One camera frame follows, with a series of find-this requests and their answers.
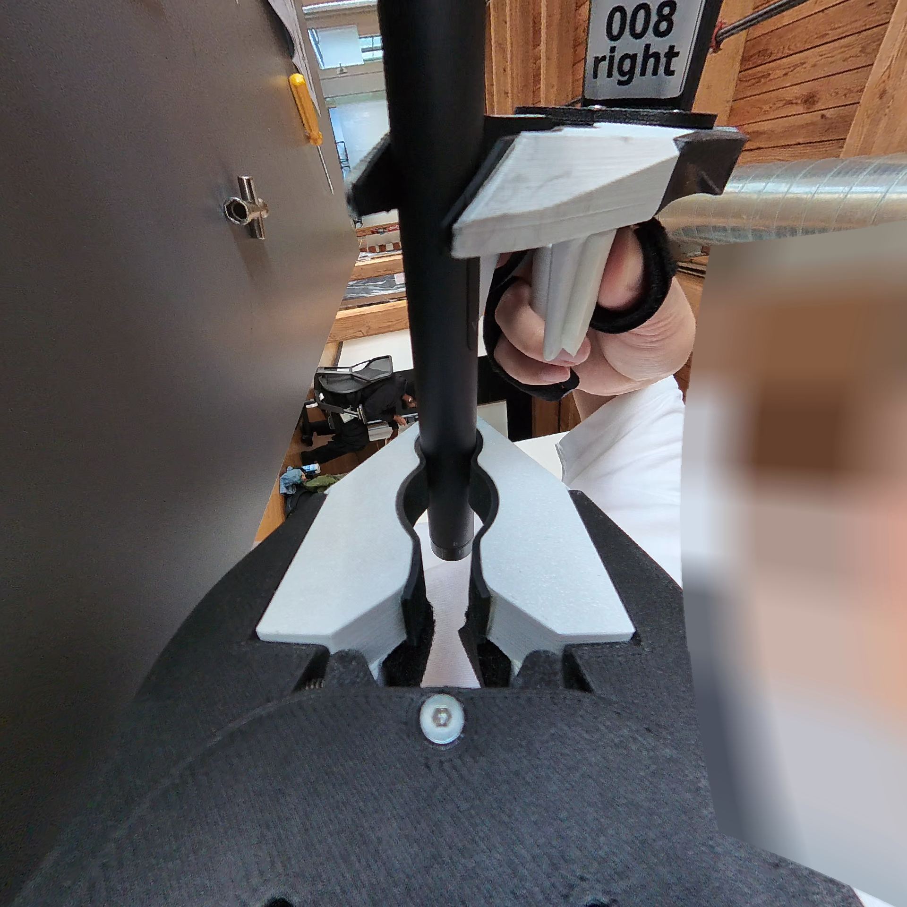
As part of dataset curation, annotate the long round metal duct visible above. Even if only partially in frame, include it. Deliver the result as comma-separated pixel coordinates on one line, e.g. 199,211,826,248
655,152,907,245

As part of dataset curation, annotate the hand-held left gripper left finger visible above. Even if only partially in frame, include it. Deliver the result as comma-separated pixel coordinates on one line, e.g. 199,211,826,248
255,425,435,674

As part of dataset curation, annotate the person's right hand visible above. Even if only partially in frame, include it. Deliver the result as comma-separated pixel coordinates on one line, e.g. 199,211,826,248
492,225,700,420

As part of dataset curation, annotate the metal cross wrench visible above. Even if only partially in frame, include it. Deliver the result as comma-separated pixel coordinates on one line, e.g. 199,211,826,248
223,176,270,240

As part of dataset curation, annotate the black electric screwdriver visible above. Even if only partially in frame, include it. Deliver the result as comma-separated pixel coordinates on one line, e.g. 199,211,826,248
377,0,491,561

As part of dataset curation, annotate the black tension rod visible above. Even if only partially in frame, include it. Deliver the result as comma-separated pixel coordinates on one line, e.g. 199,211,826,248
714,0,809,40

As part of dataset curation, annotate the dark grey desk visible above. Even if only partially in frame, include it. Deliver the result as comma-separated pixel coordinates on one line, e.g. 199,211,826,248
0,0,361,901

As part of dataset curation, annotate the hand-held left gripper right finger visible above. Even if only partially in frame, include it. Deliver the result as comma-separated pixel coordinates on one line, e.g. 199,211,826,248
459,418,637,674

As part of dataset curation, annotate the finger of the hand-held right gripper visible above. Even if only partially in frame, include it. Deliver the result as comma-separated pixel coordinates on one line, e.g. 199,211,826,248
346,131,399,215
444,129,681,259

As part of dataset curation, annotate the black office chair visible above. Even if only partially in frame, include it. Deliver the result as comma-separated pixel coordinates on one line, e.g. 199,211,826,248
301,354,419,465

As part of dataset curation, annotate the yellow handled screwdriver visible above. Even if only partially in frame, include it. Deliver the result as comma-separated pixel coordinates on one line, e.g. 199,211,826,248
287,72,335,194

